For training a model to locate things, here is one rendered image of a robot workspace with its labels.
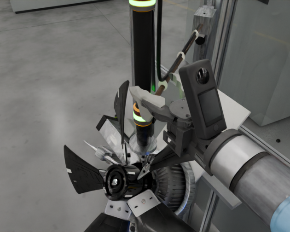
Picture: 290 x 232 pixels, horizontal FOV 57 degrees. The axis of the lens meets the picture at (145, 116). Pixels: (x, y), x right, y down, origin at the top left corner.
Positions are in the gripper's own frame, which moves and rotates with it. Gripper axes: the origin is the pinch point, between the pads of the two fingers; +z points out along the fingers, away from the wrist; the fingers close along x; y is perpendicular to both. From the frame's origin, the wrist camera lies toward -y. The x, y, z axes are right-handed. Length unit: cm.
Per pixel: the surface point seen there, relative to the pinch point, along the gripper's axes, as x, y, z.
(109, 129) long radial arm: 8, 53, 45
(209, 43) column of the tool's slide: 58, 24, 42
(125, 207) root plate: -4, 55, 9
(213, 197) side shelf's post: 53, 104, 14
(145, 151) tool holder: -1.7, 19.7, -0.1
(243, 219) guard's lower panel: 70, 126, 1
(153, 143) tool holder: 1.4, 19.7, 1.0
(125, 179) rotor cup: -3.1, 40.8, 9.3
